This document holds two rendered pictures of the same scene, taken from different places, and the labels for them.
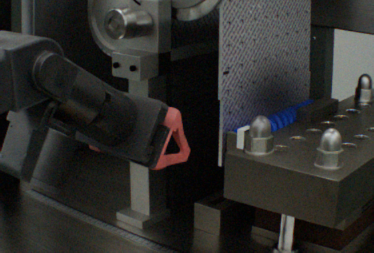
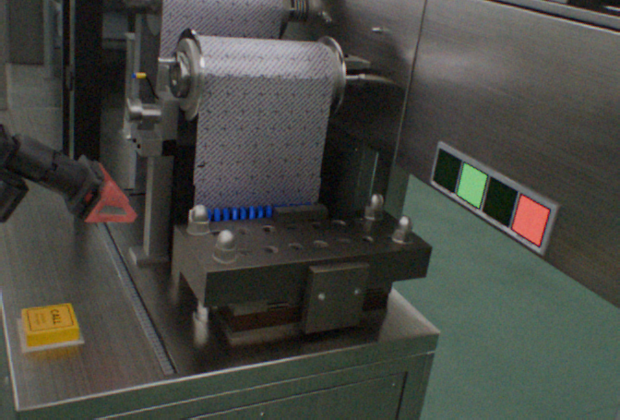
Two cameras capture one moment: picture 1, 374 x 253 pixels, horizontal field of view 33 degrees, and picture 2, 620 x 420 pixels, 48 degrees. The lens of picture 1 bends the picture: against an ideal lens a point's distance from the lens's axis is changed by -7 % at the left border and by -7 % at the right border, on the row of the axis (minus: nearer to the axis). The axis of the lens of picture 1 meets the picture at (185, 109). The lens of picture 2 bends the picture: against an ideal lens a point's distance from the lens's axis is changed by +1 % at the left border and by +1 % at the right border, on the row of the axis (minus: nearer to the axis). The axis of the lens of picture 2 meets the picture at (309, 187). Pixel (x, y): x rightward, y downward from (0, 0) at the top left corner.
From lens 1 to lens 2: 0.65 m
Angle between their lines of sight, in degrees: 21
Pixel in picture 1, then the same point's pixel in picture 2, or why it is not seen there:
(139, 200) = (146, 243)
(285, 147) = not seen: hidden behind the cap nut
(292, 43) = (294, 153)
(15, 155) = not seen: outside the picture
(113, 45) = not seen: hidden behind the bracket
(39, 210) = (84, 231)
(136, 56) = (141, 138)
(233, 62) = (210, 159)
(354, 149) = (268, 254)
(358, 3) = (384, 127)
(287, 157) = (207, 242)
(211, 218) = (176, 271)
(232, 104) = (207, 190)
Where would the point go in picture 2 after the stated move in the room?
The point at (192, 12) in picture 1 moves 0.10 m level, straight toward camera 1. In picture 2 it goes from (187, 114) to (149, 126)
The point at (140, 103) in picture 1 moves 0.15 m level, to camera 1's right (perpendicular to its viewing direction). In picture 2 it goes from (88, 174) to (172, 202)
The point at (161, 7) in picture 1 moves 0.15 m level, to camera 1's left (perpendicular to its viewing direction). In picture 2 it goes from (167, 105) to (94, 86)
